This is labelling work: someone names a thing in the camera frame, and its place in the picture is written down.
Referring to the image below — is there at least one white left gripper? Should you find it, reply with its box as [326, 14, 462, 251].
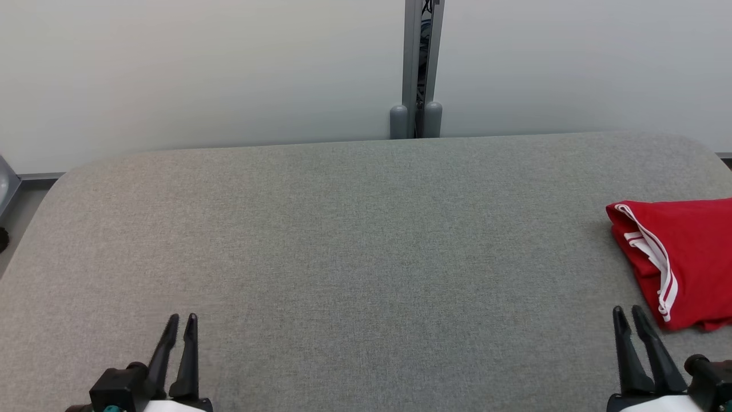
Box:
[140, 312, 214, 412]

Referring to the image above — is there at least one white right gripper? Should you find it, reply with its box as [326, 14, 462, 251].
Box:
[607, 304, 705, 412]

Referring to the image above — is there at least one red basketball jersey white trim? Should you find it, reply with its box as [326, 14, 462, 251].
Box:
[606, 197, 732, 333]

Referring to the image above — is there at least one grey metal furniture panel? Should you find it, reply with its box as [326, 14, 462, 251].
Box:
[0, 153, 23, 219]

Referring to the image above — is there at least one grey cylindrical post foot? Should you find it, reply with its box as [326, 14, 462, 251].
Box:
[389, 102, 409, 140]
[423, 101, 443, 138]

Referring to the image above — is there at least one grey metal partition post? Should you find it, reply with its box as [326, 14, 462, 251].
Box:
[401, 0, 446, 138]

